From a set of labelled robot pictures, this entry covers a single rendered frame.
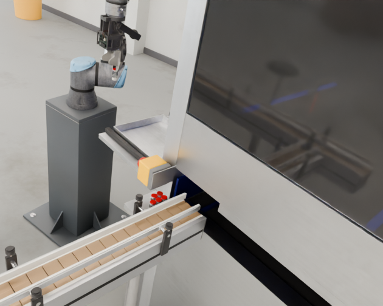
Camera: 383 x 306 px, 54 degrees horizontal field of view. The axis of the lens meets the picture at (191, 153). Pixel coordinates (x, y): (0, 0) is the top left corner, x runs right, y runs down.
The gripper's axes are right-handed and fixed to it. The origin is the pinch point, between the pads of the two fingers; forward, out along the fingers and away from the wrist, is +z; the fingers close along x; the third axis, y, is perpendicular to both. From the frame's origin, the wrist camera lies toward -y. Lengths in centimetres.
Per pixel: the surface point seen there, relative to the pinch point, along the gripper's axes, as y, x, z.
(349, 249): 11, 106, -1
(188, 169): 11, 56, 9
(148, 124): -13.5, 7.0, 25.3
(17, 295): 65, 65, 17
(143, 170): 20, 46, 13
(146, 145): -2.7, 20.1, 25.4
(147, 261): 32, 67, 25
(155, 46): -234, -253, 97
